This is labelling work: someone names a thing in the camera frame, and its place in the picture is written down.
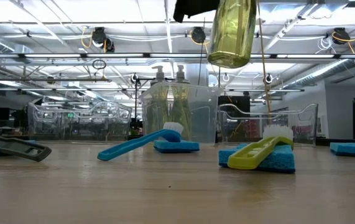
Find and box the yellow dish soap pump bottle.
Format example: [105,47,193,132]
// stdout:
[145,65,170,141]
[169,64,194,141]
[207,0,258,69]

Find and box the blue dish brush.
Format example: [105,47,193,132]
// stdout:
[97,122,184,162]

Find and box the lime green dish brush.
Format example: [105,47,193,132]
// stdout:
[227,124,295,171]

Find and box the grey dish brush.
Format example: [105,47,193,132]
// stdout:
[0,129,53,163]

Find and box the tall clear plastic bin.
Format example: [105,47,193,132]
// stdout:
[139,81,224,146]

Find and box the low clear plastic bin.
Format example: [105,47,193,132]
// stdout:
[218,103,319,146]
[27,101,132,141]

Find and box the black ceiling cable reel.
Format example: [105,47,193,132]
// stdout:
[331,27,351,46]
[190,26,208,45]
[91,27,116,54]

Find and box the yellow hanging cable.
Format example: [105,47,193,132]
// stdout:
[256,0,273,125]

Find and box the white wall-mounted box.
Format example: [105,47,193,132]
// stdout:
[316,114,325,136]

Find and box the black aluminium table frame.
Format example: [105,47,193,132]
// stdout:
[0,134,355,147]

